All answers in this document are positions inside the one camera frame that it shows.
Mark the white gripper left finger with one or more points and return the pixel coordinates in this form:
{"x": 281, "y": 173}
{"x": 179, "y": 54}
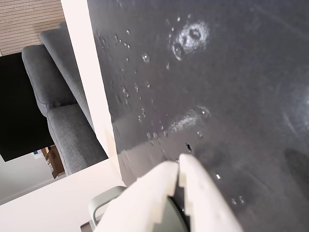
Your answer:
{"x": 140, "y": 203}

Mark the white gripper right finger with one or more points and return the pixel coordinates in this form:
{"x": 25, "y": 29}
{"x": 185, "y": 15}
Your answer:
{"x": 207, "y": 203}

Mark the brown cardboard box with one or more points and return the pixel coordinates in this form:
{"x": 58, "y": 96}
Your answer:
{"x": 54, "y": 162}

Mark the grey fabric sofa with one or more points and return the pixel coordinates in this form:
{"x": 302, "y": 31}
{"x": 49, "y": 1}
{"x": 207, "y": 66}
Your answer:
{"x": 65, "y": 125}

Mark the black table mat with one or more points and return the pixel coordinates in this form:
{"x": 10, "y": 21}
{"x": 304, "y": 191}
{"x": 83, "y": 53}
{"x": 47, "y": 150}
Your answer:
{"x": 217, "y": 84}

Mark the black flat screen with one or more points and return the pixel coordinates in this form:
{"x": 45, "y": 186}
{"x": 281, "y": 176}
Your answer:
{"x": 19, "y": 106}

